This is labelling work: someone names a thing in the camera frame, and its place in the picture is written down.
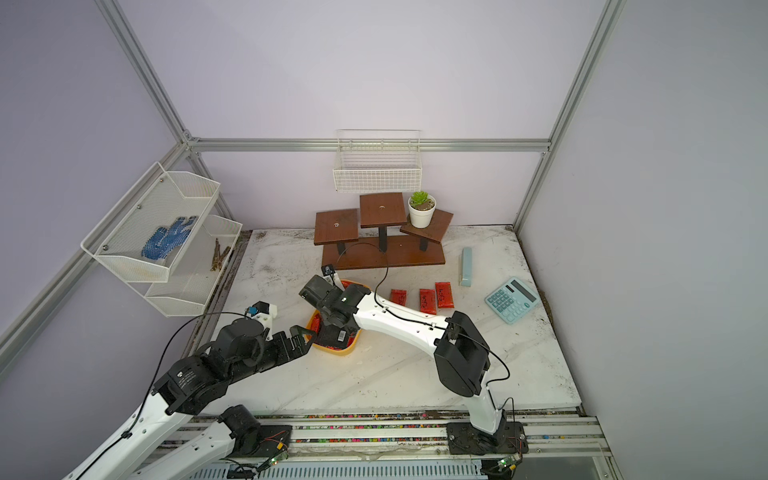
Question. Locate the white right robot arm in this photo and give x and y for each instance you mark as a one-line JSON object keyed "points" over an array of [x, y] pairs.
{"points": [[460, 353]]}

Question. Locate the teal calculator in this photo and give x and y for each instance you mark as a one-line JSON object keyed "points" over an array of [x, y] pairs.
{"points": [[513, 300]]}

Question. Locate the upper white mesh shelf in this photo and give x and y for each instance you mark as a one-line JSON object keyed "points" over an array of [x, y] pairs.
{"points": [[157, 199]]}

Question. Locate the blue dotted work glove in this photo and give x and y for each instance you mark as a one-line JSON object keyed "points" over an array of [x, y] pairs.
{"points": [[166, 239]]}

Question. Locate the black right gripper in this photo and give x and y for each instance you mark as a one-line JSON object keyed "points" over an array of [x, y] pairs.
{"points": [[328, 318]]}

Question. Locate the white wire wall basket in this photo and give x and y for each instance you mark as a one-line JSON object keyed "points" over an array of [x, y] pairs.
{"points": [[377, 161]]}

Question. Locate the white potted green plant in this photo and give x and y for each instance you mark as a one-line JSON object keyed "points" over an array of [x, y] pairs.
{"points": [[421, 209]]}

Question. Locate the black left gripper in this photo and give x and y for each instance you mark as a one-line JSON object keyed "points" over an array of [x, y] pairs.
{"points": [[286, 351]]}

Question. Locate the yellow plastic storage box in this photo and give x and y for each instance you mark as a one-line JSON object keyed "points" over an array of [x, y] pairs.
{"points": [[333, 320]]}

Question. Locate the lower white mesh shelf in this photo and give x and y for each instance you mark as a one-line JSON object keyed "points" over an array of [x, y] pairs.
{"points": [[192, 283]]}

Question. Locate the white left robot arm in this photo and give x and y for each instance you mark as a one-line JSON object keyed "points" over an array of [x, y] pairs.
{"points": [[241, 349]]}

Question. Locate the black tea bag packet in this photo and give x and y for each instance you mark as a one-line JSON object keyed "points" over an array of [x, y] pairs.
{"points": [[333, 337]]}

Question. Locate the pale green eraser block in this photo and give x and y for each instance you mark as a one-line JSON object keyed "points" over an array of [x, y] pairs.
{"points": [[466, 267]]}

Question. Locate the brown twig bundle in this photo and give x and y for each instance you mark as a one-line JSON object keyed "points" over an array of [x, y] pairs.
{"points": [[220, 255]]}

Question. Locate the brown wooden tiered stand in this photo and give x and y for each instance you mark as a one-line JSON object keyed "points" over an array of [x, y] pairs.
{"points": [[383, 231]]}

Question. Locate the red tea bag packet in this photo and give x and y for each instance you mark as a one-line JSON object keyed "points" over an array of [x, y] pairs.
{"points": [[398, 296], [444, 295], [428, 301]]}

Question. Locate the white mesh shelf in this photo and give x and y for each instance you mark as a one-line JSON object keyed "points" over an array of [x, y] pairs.
{"points": [[192, 283], [157, 199]]}

